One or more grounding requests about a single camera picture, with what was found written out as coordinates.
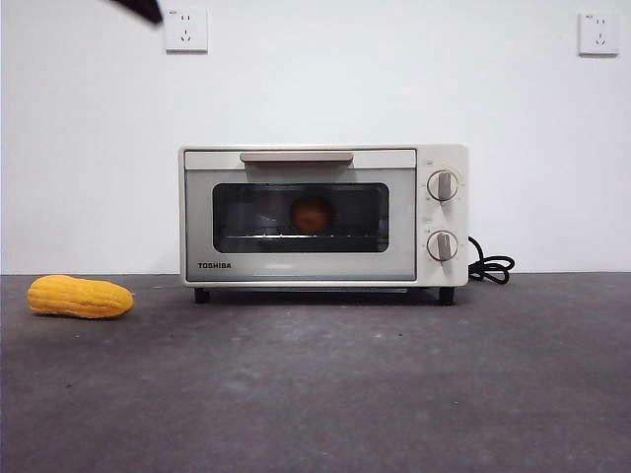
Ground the brown potato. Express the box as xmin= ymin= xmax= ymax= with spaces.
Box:
xmin=290 ymin=195 xmax=332 ymax=233

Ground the oven door with beige handle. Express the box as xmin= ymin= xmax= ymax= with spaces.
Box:
xmin=182 ymin=149 xmax=418 ymax=284

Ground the beige oven knob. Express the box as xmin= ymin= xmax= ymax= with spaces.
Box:
xmin=426 ymin=230 xmax=460 ymax=271
xmin=426 ymin=169 xmax=460 ymax=204

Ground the cream toaster oven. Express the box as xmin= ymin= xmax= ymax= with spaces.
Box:
xmin=177 ymin=142 xmax=469 ymax=306

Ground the yellow corn cob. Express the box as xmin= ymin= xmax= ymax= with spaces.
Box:
xmin=26 ymin=274 xmax=135 ymax=320

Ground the white wall socket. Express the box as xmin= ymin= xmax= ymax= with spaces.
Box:
xmin=578 ymin=12 xmax=621 ymax=58
xmin=165 ymin=7 xmax=209 ymax=54

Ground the metal wire oven rack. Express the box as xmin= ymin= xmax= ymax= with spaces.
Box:
xmin=224 ymin=232 xmax=379 ymax=243

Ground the black oven power cable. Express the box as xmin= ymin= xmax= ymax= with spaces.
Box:
xmin=466 ymin=235 xmax=517 ymax=286

